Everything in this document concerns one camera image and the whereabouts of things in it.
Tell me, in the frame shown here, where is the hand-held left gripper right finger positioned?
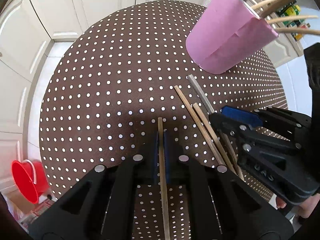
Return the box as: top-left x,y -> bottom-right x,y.
164,130 -> 294,240

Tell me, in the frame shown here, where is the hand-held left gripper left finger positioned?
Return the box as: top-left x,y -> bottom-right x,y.
27,130 -> 160,240

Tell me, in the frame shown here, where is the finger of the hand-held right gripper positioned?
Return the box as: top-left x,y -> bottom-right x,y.
209,112 -> 304,167
221,106 -> 313,142

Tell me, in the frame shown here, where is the pink cup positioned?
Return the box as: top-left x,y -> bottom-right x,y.
185,0 -> 279,75

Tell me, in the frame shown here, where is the person's right hand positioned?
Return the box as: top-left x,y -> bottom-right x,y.
276,193 -> 320,222

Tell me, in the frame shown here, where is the brown polka dot tablecloth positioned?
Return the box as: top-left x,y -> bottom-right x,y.
39,0 -> 288,240

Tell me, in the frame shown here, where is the red plastic bucket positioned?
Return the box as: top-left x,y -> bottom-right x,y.
11,159 -> 49,204

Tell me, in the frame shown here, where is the clear plastic bag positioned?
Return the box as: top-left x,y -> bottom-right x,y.
0,192 -> 58,232

